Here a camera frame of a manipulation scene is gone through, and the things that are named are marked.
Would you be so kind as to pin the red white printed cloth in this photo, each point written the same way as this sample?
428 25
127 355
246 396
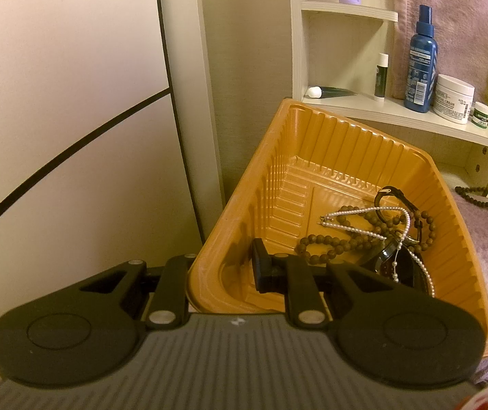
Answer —
487 395

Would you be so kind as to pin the white wardrobe door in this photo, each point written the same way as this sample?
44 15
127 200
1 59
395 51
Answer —
69 94

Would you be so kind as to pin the dark green small tube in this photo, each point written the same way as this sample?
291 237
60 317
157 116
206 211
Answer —
333 91

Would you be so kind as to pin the cream wooden shelf unit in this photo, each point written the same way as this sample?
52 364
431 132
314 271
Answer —
397 115

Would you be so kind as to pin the white lip balm stick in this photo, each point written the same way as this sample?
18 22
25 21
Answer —
380 79

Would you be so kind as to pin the pink towel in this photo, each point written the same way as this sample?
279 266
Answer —
466 8

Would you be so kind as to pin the black wrist watch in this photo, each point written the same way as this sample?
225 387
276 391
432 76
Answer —
410 273

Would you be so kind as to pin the blue spray bottle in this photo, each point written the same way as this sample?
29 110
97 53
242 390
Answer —
419 72

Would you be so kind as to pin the white cream jar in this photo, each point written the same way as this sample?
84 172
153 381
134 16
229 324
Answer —
452 98

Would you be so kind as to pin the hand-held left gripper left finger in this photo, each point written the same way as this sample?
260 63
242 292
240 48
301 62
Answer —
175 282

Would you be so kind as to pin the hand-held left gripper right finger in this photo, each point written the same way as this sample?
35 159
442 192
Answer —
263 269

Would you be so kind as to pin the orange plastic tray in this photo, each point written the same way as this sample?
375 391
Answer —
333 153

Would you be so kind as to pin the small green label jar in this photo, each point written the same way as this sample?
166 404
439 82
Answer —
480 117

